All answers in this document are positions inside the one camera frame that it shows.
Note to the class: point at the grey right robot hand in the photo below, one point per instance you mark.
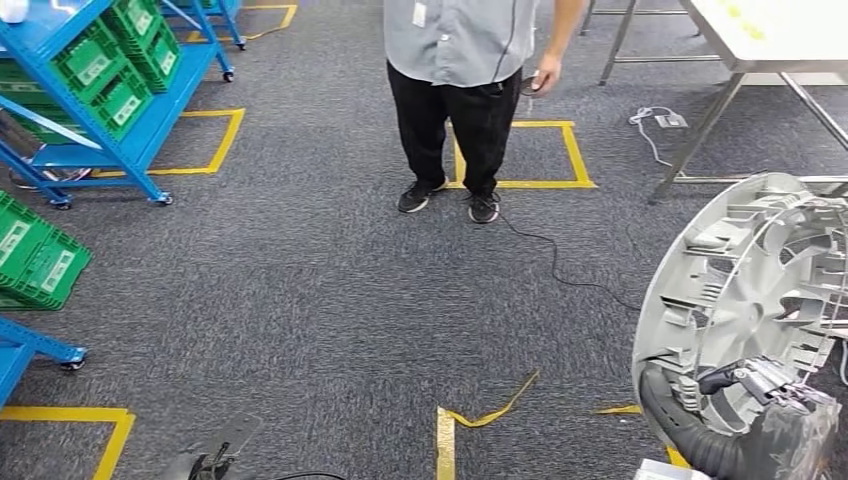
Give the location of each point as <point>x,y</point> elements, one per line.
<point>795,430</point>

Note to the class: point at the silver plastic wheel hubcap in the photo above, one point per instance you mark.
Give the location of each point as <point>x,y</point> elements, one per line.
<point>748,311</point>

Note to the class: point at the stainless steel workbench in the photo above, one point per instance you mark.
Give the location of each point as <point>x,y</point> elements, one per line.
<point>782,33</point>

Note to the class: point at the grey floor socket box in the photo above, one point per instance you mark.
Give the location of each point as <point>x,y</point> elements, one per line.
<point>671,121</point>

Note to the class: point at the peeling yellow floor tape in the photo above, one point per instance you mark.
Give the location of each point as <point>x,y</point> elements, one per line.
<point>446,444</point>

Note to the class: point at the person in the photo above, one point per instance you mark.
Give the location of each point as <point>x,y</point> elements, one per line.
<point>457,40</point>

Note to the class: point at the round chrome stand base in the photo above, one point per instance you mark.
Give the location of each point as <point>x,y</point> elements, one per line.
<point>60,177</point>

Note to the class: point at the small white plastic piece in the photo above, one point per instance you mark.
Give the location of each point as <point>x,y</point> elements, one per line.
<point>12,10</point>

